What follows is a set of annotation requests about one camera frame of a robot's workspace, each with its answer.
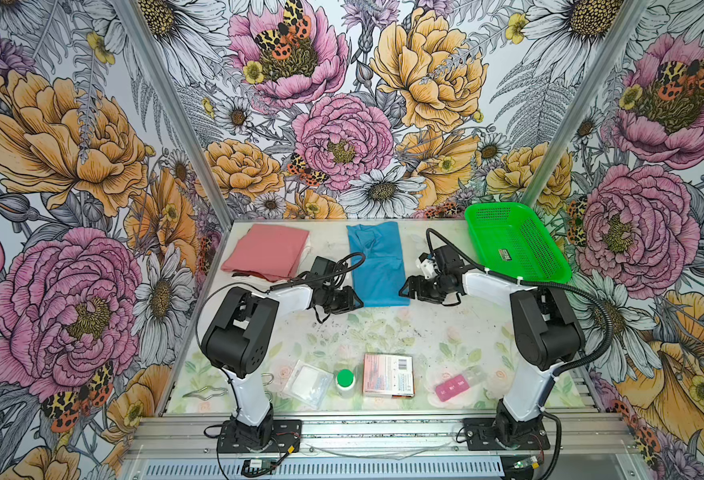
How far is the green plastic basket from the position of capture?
40.8 inches

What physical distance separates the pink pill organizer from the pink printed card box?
81 mm

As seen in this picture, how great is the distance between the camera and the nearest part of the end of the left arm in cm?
79

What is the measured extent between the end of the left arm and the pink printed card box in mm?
162

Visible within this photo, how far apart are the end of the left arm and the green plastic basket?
488 millimetres

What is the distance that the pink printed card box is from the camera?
0.79 m
